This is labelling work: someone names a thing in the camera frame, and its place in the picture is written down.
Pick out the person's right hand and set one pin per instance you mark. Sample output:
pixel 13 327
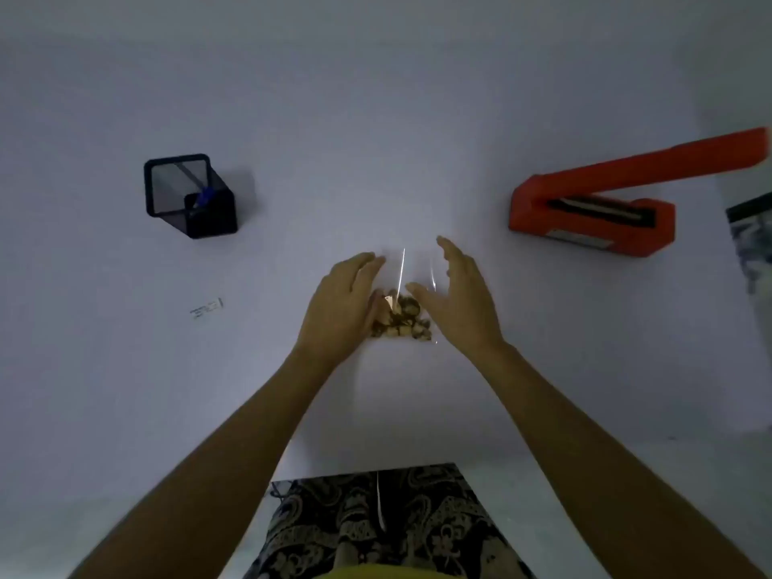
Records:
pixel 467 307

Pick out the person's left hand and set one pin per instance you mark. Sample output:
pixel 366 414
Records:
pixel 338 313

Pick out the person's right thumb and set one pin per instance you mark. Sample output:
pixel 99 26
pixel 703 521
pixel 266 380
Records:
pixel 425 297

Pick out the person's left fingers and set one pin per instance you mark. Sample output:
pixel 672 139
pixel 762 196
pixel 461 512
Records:
pixel 359 271

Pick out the clear plastic bag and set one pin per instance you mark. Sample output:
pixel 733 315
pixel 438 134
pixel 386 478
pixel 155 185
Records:
pixel 403 277

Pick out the person's right forearm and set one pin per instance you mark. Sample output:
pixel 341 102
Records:
pixel 591 470

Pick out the person's left forearm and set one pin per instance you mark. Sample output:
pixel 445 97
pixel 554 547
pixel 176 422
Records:
pixel 229 470

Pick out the pile of brown nuts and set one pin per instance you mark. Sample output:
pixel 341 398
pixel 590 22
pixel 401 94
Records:
pixel 405 322

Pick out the orange heat sealer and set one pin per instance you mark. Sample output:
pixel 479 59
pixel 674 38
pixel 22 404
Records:
pixel 531 214

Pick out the small white label strip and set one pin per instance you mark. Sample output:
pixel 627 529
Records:
pixel 207 308

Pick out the black mesh pen holder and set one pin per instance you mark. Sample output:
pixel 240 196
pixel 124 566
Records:
pixel 208 223

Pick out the blue pen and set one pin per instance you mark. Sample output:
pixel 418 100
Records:
pixel 205 197

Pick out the black patterned trousers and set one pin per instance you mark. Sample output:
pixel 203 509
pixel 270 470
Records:
pixel 422 530

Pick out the yellow shirt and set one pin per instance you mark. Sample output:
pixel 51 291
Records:
pixel 386 575

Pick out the grey patterned cloth item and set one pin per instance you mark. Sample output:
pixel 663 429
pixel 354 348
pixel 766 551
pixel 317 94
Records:
pixel 754 241

